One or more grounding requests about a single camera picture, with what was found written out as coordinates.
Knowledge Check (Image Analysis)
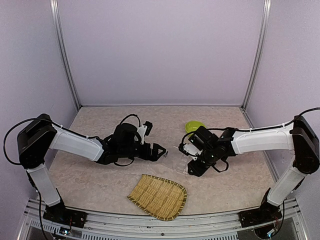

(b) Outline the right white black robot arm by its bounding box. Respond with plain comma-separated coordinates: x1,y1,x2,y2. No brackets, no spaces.
178,110,320,227

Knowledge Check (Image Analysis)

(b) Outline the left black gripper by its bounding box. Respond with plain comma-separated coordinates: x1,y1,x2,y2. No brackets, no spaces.
119,142,167,162

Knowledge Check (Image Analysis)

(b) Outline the aluminium frame post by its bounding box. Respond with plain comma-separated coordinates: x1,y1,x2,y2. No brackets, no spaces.
49,0,82,111
241,0,272,112

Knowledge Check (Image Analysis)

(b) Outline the woven bamboo tray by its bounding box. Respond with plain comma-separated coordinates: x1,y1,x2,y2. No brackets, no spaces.
127,174,188,222

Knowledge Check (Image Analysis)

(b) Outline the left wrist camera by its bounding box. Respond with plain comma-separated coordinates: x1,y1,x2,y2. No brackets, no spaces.
136,121,153,145

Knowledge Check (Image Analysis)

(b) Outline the left aluminium frame post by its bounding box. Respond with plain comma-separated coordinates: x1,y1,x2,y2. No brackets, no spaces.
49,0,82,111

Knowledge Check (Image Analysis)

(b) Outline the clear plastic pill organizer box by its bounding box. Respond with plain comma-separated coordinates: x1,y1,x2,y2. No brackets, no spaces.
172,145,190,175

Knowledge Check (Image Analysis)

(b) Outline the right aluminium frame post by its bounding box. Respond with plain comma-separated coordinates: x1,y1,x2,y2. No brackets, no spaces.
241,0,272,112

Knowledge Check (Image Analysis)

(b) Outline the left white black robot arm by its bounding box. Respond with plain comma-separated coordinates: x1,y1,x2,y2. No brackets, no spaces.
7,113,167,223

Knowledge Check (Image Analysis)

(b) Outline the green plastic bowl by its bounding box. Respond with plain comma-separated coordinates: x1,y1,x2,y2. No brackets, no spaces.
184,120,206,133

